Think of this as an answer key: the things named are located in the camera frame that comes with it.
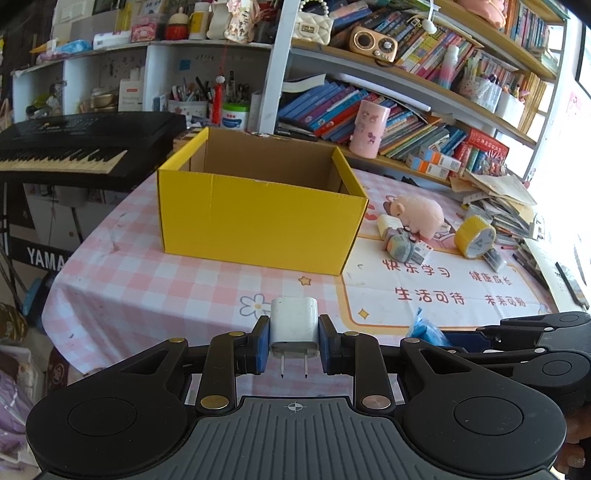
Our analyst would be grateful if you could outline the white tall carton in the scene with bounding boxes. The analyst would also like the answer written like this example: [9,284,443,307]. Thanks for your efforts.
[248,91,263,133]

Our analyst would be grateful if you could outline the black keyboard stand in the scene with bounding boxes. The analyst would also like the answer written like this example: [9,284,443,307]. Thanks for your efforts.
[0,180,93,289]

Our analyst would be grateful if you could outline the white storage bin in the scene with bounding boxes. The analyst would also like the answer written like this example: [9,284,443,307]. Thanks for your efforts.
[496,90,527,128]

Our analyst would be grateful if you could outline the brass bowl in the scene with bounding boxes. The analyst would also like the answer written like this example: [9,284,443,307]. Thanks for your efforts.
[90,92,119,112]

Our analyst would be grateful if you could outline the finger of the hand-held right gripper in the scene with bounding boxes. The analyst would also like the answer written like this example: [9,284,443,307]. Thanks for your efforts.
[442,332,542,378]
[477,314,556,343]

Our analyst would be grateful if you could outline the white jar green lid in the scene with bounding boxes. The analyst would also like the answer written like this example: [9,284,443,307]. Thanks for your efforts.
[222,102,251,132]

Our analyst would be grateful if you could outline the row of yellow booklets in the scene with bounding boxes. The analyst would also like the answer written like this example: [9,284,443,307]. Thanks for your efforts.
[519,74,548,133]

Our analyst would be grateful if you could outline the purple cloth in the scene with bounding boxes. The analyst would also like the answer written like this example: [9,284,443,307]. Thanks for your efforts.
[0,369,43,464]

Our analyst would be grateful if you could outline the small white printed box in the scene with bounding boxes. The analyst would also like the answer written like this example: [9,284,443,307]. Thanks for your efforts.
[407,242,433,265]

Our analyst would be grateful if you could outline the bunch of pens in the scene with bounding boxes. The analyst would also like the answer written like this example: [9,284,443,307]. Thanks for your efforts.
[171,71,252,104]

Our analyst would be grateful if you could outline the wooden chessboard box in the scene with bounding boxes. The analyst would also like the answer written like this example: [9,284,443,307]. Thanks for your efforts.
[172,128,206,156]

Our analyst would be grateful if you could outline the black pen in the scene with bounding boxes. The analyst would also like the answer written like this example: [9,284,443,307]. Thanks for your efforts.
[556,261,588,306]

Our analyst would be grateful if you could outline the wooden bookshelf white frame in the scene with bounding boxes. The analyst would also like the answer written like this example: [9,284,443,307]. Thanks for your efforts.
[256,0,571,186]

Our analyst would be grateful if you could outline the person's right hand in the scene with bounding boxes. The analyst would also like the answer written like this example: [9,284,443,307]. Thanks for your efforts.
[564,401,591,474]

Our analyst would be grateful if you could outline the grey flat case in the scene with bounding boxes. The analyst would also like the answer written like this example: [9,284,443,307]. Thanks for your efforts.
[482,249,508,272]

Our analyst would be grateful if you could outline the orange white small box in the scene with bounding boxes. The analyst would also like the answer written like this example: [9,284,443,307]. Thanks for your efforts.
[406,156,451,180]
[418,147,463,169]

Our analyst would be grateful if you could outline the yellow cardboard box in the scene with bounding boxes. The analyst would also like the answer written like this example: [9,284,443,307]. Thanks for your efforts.
[157,127,370,277]

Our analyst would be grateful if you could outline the black electronic keyboard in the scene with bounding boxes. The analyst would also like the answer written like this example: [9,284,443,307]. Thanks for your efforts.
[0,111,188,191]

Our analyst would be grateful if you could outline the pile of papers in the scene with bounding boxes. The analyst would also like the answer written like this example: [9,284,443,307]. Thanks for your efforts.
[450,170,542,241]

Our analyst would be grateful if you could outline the white paper sheet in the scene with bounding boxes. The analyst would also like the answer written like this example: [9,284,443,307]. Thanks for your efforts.
[525,237,591,311]

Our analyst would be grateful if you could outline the blue tissue pack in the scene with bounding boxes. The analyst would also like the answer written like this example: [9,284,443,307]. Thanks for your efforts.
[405,308,455,347]

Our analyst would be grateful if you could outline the grey toy figure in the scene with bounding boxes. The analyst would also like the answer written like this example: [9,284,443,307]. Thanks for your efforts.
[385,229,419,265]

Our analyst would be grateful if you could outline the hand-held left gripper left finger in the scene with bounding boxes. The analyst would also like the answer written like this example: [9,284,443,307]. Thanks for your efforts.
[120,316,271,414]

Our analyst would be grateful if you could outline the row of colourful books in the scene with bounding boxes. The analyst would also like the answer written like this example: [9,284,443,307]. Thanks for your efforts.
[276,79,468,160]

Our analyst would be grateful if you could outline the thick white-paged book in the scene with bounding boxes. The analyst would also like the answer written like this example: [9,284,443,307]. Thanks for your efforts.
[281,74,327,93]

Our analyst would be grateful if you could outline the cream paper bag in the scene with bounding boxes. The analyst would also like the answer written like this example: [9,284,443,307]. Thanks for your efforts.
[206,0,260,45]

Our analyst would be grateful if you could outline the pink blue gradient bottle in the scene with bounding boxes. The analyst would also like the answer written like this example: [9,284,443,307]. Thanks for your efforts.
[438,45,461,90]

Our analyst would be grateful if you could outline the pink pig plush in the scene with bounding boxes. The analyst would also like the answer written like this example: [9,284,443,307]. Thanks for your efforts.
[385,195,445,241]

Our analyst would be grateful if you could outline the red round doll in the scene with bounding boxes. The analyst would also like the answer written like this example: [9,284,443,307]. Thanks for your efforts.
[165,8,190,42]

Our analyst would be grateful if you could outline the small white charger plug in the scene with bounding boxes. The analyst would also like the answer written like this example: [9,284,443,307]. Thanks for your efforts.
[269,298,320,380]

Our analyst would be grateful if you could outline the pink checkered desktop cloth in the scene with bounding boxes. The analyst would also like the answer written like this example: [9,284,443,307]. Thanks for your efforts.
[41,166,560,376]

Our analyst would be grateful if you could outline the white pen holder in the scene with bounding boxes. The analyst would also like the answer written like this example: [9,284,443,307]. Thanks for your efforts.
[167,99,210,121]

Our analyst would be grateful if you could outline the pink printed cup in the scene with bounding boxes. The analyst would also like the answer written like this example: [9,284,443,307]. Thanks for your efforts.
[348,100,391,160]

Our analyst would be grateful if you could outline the white quilted handbag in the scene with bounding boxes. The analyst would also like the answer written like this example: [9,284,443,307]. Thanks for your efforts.
[295,2,334,46]

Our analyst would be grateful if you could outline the shelf row of books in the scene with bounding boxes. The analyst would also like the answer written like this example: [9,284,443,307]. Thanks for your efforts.
[332,4,486,80]

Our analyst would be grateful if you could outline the pink printed box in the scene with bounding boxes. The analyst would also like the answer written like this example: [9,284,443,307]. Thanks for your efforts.
[131,16,163,44]

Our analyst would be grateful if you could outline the white box red label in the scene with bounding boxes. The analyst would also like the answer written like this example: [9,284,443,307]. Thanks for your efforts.
[117,79,144,112]

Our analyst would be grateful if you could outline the yellow tape roll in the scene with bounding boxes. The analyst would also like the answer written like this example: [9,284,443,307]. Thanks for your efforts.
[454,215,498,259]

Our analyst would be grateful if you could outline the black notebook stack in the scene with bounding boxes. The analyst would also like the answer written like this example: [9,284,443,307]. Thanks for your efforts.
[276,121,320,142]

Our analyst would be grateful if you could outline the white shelf unit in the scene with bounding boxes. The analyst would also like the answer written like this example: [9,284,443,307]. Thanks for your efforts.
[11,41,278,136]

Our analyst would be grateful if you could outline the wooden retro radio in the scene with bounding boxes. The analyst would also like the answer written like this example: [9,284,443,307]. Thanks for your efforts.
[349,25,399,68]

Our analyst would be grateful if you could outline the red tassel ornament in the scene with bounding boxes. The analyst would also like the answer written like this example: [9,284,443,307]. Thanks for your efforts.
[210,76,227,125]

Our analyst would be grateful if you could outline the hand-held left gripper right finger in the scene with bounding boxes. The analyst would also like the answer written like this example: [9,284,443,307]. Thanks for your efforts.
[318,314,466,413]

